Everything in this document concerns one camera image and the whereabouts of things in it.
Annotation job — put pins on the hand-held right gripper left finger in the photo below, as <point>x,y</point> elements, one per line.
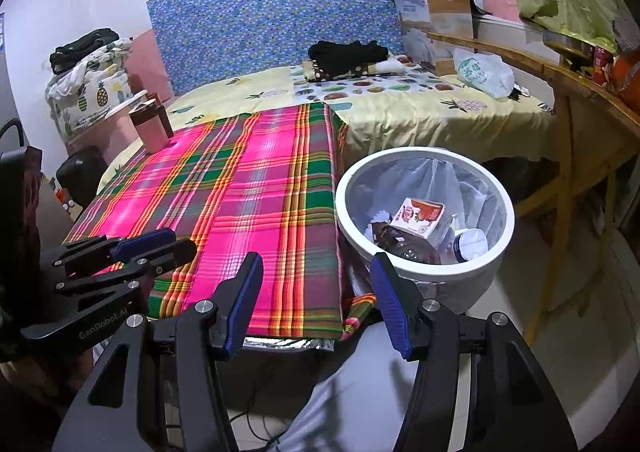
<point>245,302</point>

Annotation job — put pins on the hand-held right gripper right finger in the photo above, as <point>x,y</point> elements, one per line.
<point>392,307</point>

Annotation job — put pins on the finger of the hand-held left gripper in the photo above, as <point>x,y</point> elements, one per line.
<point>177,252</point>
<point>150,238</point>

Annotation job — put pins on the white round trash bin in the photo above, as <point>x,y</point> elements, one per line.
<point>480,282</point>

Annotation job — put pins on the small red print carton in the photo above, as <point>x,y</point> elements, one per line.
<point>417,214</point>

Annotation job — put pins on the white blue round tub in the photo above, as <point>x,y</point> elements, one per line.
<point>472,244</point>

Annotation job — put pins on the black suitcase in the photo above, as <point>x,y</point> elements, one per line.
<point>80,172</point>

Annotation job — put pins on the person's light trousers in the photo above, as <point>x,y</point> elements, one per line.
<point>340,397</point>

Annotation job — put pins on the pink cup with brown lid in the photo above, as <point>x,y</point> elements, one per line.
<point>150,132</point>

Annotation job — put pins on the pink storage cabinet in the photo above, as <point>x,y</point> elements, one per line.
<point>105,132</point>

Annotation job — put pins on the red small container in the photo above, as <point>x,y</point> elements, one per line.
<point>155,99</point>

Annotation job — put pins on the folded pineapple quilt pile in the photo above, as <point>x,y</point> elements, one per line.
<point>95,87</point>

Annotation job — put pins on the yellow pineapple bed sheet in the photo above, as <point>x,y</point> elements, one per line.
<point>425,122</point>

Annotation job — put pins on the black folded clothes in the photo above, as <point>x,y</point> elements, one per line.
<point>80,50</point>

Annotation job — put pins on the silver refrigerator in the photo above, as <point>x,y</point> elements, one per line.
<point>5,82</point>

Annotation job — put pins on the fruit print white blanket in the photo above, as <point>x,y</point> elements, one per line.
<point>365,87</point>

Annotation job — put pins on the white plastic bag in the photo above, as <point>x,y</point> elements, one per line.
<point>480,72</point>

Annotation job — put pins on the blue floral headboard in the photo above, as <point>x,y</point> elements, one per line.
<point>280,17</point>

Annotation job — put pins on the black clothes on bed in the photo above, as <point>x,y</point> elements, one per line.
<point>345,55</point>

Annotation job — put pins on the wooden side table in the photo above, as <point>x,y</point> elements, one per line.
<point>565,77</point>

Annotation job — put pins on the open cardboard box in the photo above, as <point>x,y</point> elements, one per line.
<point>450,17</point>

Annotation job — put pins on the metal pan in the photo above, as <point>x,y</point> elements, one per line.
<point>565,40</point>

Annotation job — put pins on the red can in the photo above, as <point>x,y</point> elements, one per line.
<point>602,67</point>

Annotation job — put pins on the orange round object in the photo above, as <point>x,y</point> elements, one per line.
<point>627,77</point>

